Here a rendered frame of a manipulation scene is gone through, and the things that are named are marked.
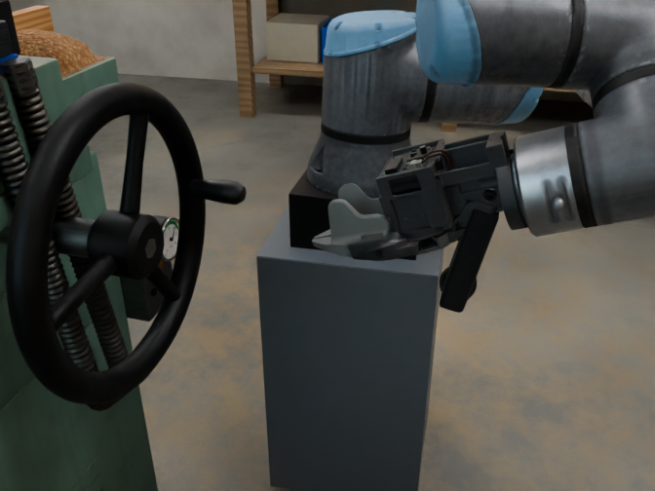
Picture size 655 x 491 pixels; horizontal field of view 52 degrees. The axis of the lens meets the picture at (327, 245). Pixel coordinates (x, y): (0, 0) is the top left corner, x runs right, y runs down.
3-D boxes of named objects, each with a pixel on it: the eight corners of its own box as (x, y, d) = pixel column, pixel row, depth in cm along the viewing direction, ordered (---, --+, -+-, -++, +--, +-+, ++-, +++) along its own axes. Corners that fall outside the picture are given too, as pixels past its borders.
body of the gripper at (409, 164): (386, 150, 66) (510, 121, 61) (411, 227, 69) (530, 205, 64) (366, 182, 59) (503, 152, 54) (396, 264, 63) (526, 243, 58)
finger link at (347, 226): (297, 201, 67) (383, 182, 63) (318, 251, 69) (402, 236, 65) (287, 214, 65) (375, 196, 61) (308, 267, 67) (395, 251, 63)
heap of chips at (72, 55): (64, 76, 77) (57, 43, 76) (-36, 67, 81) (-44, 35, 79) (107, 57, 85) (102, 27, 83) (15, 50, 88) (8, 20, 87)
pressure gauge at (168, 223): (165, 282, 93) (158, 229, 89) (140, 277, 94) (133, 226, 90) (186, 259, 98) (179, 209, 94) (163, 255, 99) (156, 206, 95)
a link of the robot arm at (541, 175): (584, 201, 63) (586, 251, 55) (530, 210, 65) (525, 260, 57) (564, 111, 60) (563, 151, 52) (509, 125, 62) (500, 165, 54)
